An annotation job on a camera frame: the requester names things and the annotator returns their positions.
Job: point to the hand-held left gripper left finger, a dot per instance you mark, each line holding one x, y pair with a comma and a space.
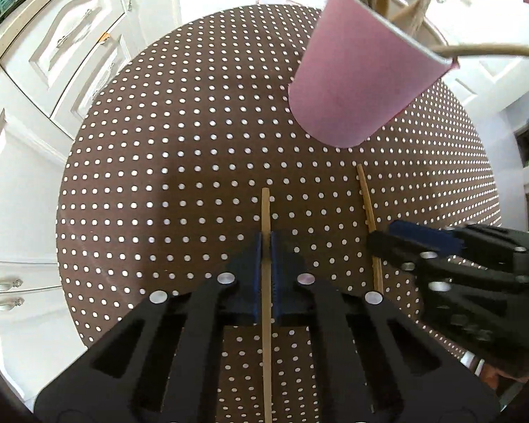
258, 268

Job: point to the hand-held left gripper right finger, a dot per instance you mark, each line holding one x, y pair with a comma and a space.
278, 268

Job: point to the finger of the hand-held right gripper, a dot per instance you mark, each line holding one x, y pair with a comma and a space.
427, 235
392, 249

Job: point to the pink paper cup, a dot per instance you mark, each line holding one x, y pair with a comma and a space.
361, 75

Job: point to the person's right hand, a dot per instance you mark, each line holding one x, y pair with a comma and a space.
489, 376

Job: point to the round polka-dot table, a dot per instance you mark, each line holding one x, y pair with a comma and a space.
158, 163

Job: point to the white panel door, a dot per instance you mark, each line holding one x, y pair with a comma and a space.
489, 17

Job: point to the white kitchen cabinet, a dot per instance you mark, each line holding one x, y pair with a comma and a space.
26, 141

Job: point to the orange sticker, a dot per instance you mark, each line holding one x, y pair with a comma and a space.
106, 38

